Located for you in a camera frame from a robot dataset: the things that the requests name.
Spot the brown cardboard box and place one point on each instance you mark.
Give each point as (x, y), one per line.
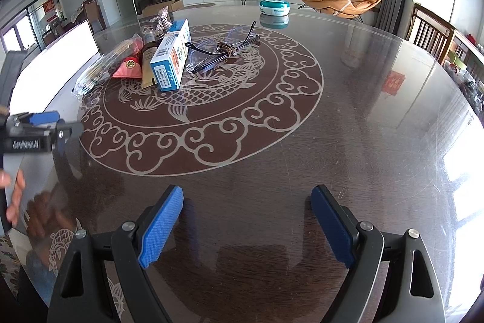
(162, 8)

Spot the bag of cotton swabs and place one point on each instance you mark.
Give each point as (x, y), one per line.
(102, 65)

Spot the green plastic stool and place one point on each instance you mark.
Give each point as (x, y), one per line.
(459, 63)

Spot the floral chair cushion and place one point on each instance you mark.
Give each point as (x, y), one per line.
(9, 266)

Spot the white storage container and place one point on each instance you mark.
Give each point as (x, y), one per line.
(56, 65)

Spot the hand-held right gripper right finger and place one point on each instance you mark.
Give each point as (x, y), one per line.
(332, 228)

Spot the blue and white medicine box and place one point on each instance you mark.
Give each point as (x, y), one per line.
(170, 58)

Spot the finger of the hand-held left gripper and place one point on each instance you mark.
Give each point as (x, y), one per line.
(66, 132)
(43, 118)

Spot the silver foil packet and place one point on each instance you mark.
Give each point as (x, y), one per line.
(160, 20)

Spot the teal round container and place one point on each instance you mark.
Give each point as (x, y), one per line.
(275, 5)

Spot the person's left hand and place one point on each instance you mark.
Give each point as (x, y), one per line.
(18, 194)

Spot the red sachet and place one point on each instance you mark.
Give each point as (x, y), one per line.
(128, 67)

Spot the wooden slatted chair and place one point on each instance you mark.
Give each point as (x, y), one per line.
(467, 54)
(431, 29)

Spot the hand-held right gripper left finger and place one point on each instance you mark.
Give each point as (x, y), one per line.
(160, 228)

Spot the small clear bottle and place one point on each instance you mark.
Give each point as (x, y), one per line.
(148, 35)

